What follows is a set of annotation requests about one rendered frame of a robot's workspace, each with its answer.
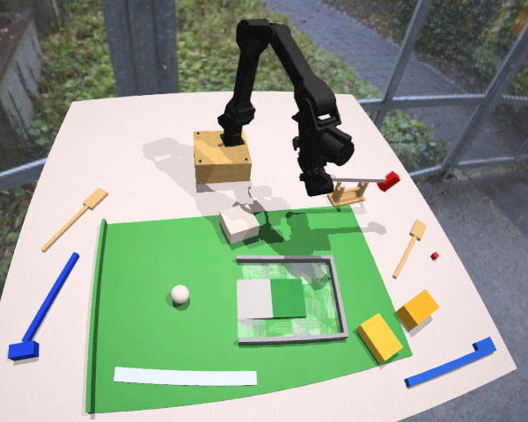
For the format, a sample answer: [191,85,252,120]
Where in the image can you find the white golf ball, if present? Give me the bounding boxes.
[171,285,189,303]

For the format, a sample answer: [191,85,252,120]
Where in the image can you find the white flat strip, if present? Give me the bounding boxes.
[114,367,257,386]

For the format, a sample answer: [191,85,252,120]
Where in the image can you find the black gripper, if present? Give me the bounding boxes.
[292,136,334,197]

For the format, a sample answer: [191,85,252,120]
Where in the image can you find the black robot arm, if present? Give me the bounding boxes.
[217,18,355,166]

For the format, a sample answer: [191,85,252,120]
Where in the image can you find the white cube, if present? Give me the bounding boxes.
[219,203,260,244]

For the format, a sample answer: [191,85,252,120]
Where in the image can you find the green mat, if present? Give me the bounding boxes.
[95,204,413,413]

